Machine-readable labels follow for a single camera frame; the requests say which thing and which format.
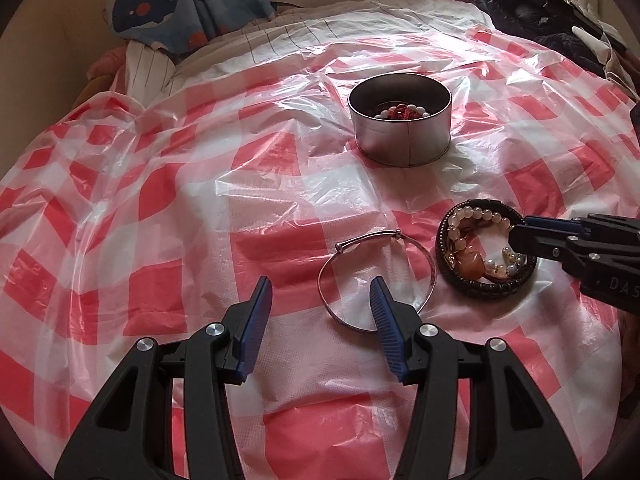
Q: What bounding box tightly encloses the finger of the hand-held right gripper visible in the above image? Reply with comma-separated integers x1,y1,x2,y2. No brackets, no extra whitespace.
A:
524,215,596,238
510,225,576,261

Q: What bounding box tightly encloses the red white checkered plastic sheet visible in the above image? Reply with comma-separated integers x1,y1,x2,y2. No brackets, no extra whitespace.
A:
0,0,640,480

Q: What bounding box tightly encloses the red bead bracelet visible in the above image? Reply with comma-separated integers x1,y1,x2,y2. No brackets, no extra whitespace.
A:
384,102,419,121

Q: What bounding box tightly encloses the orange stone bracelet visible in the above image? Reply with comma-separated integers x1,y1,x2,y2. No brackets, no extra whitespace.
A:
451,246,507,282

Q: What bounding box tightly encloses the cream bead bracelet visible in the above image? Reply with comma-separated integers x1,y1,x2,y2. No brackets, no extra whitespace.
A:
446,204,504,257

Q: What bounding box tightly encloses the pile of beaded bracelets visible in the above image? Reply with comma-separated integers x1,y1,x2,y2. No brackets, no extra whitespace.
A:
436,200,539,302

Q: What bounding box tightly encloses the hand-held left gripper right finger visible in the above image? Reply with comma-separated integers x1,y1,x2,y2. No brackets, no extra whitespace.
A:
369,276,561,480

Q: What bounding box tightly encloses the pile of dark clothes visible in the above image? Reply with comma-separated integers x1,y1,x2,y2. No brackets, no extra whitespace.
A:
474,0,640,103

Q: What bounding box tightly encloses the striped bed sheet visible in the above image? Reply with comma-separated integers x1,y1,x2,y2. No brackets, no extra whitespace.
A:
172,0,483,73

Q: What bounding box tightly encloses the white bead bracelet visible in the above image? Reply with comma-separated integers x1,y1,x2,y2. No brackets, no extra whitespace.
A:
375,105,431,121

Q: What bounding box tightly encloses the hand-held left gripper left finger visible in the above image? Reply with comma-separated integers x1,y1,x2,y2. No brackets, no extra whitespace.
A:
55,276,273,480

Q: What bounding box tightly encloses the pearl bracelet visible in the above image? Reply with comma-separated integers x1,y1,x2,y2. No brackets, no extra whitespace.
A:
484,246,527,279

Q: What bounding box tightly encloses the white striped cloth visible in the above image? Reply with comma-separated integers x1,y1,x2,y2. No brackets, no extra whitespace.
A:
122,40,177,107

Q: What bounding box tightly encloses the whale print curtain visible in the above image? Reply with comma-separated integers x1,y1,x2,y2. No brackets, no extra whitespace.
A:
102,0,277,54

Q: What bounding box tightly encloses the silver bangle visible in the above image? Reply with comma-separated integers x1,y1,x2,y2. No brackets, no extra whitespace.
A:
318,230,437,333

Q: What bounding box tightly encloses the pink cloth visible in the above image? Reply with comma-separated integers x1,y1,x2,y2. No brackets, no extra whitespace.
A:
86,45,127,82

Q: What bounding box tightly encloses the round metal tin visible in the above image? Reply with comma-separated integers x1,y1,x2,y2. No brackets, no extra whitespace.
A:
348,74,453,167

